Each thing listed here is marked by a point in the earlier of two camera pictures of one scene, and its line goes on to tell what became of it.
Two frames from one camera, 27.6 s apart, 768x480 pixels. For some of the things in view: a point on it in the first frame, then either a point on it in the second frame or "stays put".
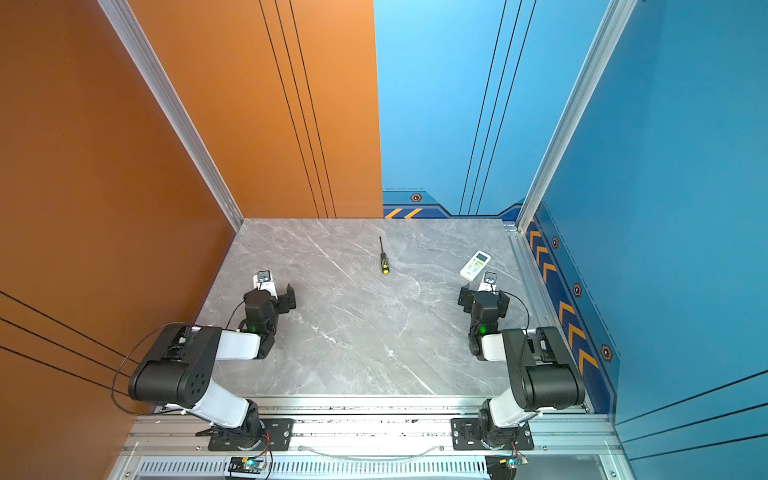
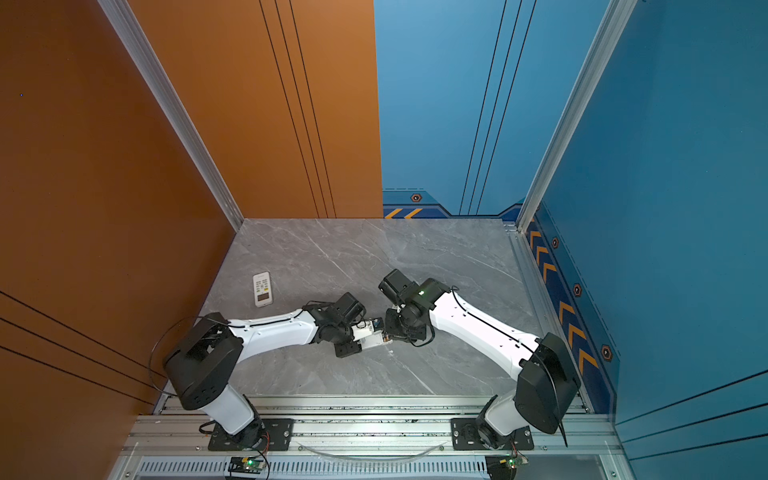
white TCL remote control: (475, 265) → (368, 337)
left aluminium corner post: (125, 26) stays put
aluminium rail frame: (374, 439) stays put
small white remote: (263, 281) → (366, 327)
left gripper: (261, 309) → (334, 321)
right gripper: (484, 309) → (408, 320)
